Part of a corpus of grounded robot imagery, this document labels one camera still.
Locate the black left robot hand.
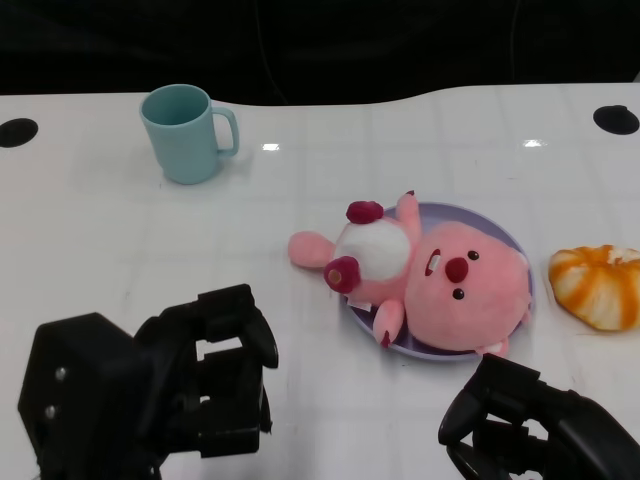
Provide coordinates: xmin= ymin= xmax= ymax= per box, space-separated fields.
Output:
xmin=17 ymin=283 xmax=280 ymax=480

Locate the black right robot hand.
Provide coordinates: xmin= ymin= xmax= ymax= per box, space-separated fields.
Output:
xmin=438 ymin=353 xmax=640 ymax=480

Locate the pink plush beaver doll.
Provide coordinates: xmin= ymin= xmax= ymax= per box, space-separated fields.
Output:
xmin=287 ymin=189 xmax=534 ymax=357

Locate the lilac plastic plate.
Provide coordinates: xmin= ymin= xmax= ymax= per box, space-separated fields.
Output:
xmin=339 ymin=201 xmax=536 ymax=362

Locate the orange striped bread toy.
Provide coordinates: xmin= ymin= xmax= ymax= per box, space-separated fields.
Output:
xmin=548 ymin=244 xmax=640 ymax=333

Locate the teal plastic mug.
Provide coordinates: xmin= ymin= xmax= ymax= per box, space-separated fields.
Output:
xmin=139 ymin=84 xmax=240 ymax=186

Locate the black table cable grommet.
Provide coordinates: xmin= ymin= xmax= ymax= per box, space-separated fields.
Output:
xmin=592 ymin=105 xmax=640 ymax=135
xmin=0 ymin=118 xmax=40 ymax=149

